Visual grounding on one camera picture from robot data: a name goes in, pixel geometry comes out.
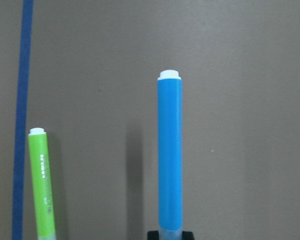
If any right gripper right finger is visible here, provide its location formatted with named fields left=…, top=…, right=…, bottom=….
left=181, top=231, right=194, bottom=240

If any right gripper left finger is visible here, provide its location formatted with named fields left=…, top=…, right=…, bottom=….
left=147, top=230, right=160, bottom=240

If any blue highlighter pen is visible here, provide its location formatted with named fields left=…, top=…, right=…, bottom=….
left=157, top=69, right=183, bottom=240

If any green highlighter pen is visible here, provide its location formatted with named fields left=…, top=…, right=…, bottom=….
left=28, top=127, right=57, bottom=240

